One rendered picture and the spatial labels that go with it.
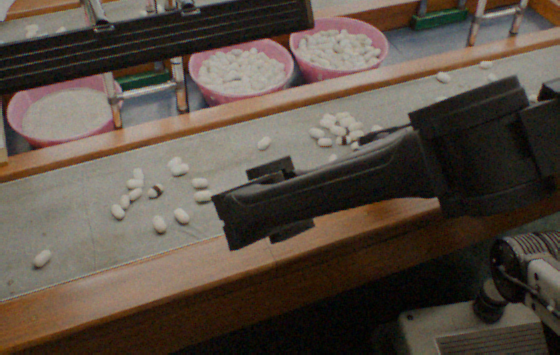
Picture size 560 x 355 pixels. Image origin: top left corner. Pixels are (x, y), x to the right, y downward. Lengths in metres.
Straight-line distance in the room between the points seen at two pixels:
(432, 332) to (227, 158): 0.60
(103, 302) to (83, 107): 0.59
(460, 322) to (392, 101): 0.55
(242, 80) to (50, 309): 0.75
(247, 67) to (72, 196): 0.58
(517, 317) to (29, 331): 1.03
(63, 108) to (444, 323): 1.03
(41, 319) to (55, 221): 0.24
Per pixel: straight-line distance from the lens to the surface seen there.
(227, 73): 1.54
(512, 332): 1.44
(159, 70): 1.60
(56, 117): 1.49
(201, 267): 1.08
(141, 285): 1.07
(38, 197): 1.30
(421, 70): 1.57
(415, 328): 1.38
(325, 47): 1.65
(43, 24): 1.85
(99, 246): 1.17
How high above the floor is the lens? 1.63
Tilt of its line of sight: 45 degrees down
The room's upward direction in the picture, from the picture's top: 2 degrees clockwise
